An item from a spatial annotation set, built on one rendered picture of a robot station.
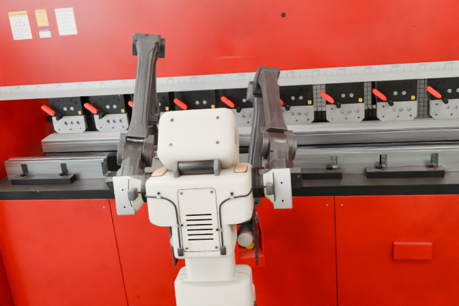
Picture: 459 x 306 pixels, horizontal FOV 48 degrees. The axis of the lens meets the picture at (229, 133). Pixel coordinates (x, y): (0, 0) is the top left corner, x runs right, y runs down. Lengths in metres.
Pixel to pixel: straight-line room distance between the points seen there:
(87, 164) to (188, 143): 1.15
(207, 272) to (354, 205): 0.86
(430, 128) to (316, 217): 0.68
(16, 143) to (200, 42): 1.18
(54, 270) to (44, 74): 0.92
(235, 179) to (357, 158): 0.97
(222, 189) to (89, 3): 1.16
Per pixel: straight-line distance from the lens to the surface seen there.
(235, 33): 2.07
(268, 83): 1.71
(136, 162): 1.51
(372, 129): 2.43
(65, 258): 2.58
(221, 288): 1.53
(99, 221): 2.40
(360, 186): 2.12
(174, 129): 1.38
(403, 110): 2.14
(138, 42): 1.64
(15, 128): 2.82
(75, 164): 2.47
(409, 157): 2.22
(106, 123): 2.31
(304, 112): 2.11
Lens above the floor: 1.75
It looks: 18 degrees down
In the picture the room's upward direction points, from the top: 5 degrees counter-clockwise
